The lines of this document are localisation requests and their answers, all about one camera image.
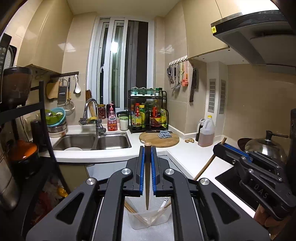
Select gas stove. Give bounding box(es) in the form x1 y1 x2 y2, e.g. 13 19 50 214
215 167 259 211

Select hanging cleaver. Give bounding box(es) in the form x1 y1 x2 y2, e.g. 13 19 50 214
189 68 199 103

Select clear plastic container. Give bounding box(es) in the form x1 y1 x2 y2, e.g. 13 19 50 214
125 197 171 230

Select pink dish soap bottle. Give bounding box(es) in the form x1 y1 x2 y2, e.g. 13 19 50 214
107 103 117 132

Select black storage shelf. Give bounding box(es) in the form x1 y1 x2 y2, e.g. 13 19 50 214
1 81 69 240

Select round wooden cutting board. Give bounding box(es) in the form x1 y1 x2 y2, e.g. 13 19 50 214
139 133 180 148

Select stainless steel sink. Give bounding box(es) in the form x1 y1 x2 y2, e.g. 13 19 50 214
53 133 132 151

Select brown ceramic pot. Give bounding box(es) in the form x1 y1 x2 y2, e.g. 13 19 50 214
2 67 32 108

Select range hood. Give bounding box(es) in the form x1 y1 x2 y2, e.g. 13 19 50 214
211 10 295 75

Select blue dish cloth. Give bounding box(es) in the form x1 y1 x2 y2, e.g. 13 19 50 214
158 131 172 138

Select white striped spoon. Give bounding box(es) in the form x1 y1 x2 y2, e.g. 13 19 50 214
160 197 170 209

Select black wok with lid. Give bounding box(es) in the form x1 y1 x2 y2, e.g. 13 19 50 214
237 131 288 163

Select green and blue bowls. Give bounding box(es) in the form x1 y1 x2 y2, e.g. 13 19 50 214
45 108 66 127

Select wooden chopstick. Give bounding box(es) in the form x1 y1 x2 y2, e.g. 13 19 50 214
194 137 227 181
144 142 152 210
125 200 138 213

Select white lidded jar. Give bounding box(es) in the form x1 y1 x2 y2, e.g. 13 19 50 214
119 116 128 131

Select hanging utensil set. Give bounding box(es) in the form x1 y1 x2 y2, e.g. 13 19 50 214
166 56 189 92

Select black condiment rack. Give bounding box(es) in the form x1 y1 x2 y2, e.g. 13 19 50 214
128 87 169 133

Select white hanging spoon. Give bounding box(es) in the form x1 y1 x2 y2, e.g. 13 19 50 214
73 74 81 94

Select grey table mat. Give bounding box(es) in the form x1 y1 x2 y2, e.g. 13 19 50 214
121 209 175 240

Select oil jug with yellow cap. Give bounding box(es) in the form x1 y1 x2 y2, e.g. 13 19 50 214
198 115 215 147

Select person's right hand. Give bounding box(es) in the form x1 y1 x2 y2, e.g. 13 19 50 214
254 205 295 240

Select large steel pot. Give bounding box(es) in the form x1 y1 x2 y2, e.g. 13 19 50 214
0 149 19 209

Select chrome faucet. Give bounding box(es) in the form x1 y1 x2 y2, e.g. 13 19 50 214
83 98 106 137

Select metal grater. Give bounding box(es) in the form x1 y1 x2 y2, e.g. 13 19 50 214
57 78 68 106

